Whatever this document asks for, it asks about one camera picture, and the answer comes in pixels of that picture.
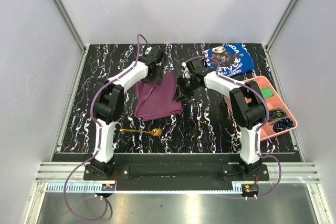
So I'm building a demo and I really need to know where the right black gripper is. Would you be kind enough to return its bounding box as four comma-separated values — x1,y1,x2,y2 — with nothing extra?
172,76,200,102

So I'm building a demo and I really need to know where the magenta cloth napkin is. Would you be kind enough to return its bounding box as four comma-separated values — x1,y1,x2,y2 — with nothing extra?
134,72,183,121

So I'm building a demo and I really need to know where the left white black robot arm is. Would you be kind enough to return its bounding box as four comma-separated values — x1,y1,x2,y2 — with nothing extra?
90,47,165,180

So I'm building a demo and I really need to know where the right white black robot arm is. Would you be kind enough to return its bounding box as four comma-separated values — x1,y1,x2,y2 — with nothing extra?
173,57,269,180

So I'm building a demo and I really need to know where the gold spoon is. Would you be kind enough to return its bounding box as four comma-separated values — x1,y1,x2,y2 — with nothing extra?
119,128,162,137

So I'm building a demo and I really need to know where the blue printed cloth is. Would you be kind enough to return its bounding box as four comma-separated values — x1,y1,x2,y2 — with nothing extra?
203,43,255,77

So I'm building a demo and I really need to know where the green object in tray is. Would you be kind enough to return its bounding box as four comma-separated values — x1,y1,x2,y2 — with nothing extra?
260,88,274,99

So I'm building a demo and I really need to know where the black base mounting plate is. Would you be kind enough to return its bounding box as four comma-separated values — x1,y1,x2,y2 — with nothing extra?
83,153,270,193

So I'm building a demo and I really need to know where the pink compartment tray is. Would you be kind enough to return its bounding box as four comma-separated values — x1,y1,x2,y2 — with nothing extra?
224,76,298,142

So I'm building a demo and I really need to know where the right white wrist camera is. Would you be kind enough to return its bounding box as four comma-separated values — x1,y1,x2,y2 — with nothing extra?
181,62,191,79

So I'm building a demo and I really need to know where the yellow black cable bundle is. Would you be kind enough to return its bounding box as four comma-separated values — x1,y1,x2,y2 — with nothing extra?
267,108,288,121

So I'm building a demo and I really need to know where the blue black cable bundle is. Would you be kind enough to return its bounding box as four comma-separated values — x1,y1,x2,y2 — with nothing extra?
272,118,294,133

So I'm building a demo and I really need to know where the front aluminium rail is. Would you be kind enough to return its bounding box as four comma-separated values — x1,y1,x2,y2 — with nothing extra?
37,162,320,183

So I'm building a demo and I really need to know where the left aluminium frame post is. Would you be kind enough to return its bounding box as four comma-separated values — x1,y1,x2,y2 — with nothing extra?
52,0,86,52

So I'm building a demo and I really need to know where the aluminium frame post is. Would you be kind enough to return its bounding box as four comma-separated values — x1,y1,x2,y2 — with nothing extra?
265,0,299,50
52,0,86,52

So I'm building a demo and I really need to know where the right aluminium frame post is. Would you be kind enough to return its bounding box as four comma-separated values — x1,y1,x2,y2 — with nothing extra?
265,0,299,50

